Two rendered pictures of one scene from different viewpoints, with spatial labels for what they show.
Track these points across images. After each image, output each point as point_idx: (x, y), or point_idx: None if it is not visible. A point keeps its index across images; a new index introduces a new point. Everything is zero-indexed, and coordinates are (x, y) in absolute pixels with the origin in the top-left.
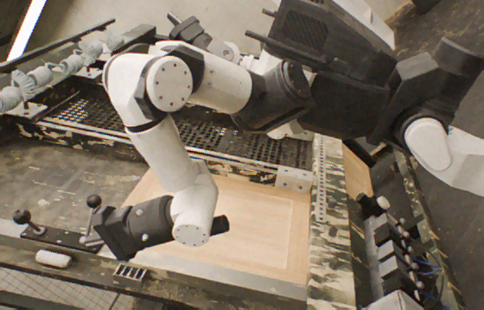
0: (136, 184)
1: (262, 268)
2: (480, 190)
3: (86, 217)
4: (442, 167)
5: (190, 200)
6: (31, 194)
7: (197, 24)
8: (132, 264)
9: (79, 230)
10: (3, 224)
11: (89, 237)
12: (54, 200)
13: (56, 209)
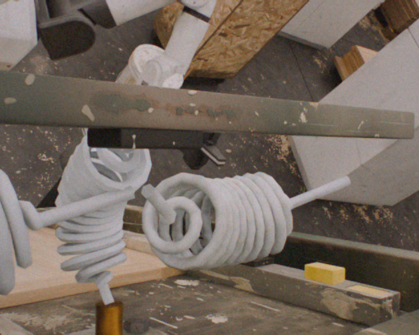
0: (20, 307)
1: (47, 233)
2: None
3: (163, 293)
4: None
5: (166, 87)
6: (231, 332)
7: None
8: None
9: (187, 286)
10: (294, 273)
11: (221, 156)
12: (196, 317)
13: (201, 308)
